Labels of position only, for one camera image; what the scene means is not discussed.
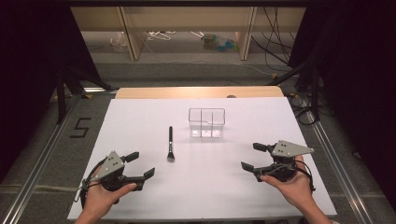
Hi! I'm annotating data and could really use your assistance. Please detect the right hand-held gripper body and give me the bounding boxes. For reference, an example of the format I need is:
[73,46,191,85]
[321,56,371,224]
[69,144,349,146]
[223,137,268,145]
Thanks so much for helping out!
[255,140,315,183]

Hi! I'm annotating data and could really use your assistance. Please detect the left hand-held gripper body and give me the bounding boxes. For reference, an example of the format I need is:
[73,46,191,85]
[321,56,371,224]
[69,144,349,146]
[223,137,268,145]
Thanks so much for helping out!
[89,150,145,192]

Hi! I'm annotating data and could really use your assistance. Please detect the black makeup brush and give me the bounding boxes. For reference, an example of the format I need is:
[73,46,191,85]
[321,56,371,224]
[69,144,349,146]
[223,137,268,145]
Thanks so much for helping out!
[166,125,176,163]

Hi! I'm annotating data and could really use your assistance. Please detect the clear acrylic organizer box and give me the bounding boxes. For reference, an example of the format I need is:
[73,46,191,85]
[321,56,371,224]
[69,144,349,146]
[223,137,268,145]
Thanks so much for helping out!
[188,107,227,139]

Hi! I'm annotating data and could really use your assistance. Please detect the person's left hand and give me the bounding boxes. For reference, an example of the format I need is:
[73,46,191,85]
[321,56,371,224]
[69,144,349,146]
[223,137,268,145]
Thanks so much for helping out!
[81,167,138,219]

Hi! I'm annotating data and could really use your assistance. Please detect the person's right hand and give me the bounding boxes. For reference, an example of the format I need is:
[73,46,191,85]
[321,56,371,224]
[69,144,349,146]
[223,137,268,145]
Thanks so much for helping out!
[260,155,316,213]

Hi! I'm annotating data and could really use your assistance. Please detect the white board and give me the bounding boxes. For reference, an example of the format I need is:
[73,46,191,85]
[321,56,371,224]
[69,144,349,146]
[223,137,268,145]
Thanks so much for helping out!
[66,96,338,221]

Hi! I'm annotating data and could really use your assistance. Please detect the black metal stand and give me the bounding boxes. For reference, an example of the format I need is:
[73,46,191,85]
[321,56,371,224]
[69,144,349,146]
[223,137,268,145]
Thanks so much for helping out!
[266,60,322,123]
[55,65,114,125]

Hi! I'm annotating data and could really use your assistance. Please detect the wooden table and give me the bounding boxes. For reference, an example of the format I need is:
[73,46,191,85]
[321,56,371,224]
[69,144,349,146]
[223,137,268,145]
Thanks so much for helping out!
[114,86,285,100]

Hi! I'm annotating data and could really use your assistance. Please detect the black curtain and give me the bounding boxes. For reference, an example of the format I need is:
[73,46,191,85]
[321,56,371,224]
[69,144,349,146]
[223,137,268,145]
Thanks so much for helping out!
[0,0,102,185]
[288,0,396,203]

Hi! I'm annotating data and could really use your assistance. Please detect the colourful plastic bag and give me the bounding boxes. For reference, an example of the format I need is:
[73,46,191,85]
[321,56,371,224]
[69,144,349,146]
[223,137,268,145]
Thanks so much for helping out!
[201,32,240,53]

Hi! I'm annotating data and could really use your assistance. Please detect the clear plastic bag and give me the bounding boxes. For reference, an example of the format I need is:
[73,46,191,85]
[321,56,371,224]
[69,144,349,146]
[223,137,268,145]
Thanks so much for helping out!
[108,31,129,53]

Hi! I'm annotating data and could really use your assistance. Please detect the beige wooden shelf unit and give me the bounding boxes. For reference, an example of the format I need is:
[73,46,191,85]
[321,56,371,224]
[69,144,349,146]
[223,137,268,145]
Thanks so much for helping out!
[70,7,307,62]

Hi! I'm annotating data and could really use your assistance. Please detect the left hand-held gripper cable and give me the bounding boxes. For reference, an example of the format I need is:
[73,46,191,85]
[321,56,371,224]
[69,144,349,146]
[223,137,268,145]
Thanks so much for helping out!
[74,156,110,209]

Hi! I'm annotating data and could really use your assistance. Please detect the hand-held gripper cable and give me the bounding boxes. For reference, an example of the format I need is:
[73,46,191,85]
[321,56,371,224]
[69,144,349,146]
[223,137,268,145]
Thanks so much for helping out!
[261,159,317,193]
[74,156,110,209]

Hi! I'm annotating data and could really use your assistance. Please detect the right hand-held gripper cable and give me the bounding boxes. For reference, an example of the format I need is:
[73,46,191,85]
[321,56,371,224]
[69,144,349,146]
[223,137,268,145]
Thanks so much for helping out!
[261,159,317,193]

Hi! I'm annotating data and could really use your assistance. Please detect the black floor cables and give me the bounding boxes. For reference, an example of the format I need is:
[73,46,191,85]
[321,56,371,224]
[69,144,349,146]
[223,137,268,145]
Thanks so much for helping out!
[287,92,318,126]

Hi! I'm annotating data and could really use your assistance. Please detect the metal floor rail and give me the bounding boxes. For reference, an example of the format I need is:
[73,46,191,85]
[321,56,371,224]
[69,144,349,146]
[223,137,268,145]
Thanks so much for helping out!
[305,109,375,224]
[0,93,84,224]

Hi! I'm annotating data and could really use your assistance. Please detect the black hanging cables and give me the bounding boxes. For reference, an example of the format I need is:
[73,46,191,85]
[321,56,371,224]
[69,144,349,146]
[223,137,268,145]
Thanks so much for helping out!
[250,7,297,68]

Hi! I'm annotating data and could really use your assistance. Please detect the white cord bundle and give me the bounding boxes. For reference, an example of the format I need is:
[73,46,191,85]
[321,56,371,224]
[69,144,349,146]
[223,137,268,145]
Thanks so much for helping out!
[146,30,177,42]

